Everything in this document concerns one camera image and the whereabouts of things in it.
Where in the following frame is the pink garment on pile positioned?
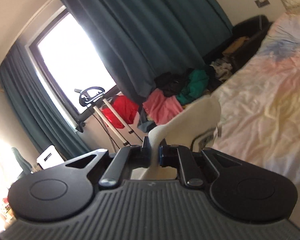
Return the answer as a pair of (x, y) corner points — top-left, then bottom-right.
(142, 88), (183, 125)

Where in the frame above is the teal curtain far side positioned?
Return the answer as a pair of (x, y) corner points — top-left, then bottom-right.
(61, 0), (232, 104)

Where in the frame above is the cream white knit garment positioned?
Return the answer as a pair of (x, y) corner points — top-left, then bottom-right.
(132, 96), (221, 180)

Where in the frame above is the white air purifier box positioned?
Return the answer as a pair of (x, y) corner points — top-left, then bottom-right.
(37, 145), (64, 170)

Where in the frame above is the wall power socket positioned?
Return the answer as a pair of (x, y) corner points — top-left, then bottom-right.
(255, 0), (270, 8)

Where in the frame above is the red garment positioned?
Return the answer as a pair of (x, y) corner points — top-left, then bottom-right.
(102, 95), (139, 129)

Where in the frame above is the black garment on pile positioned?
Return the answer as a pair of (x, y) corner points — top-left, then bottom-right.
(154, 72), (188, 98)

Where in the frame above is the green garment on pile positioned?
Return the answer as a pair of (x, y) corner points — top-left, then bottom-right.
(175, 69), (209, 106)

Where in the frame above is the teal curtain near desk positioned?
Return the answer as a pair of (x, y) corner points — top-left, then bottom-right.
(0, 42), (91, 160)

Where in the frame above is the pink pastel bed blanket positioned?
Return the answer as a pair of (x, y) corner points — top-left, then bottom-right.
(214, 11), (300, 185)

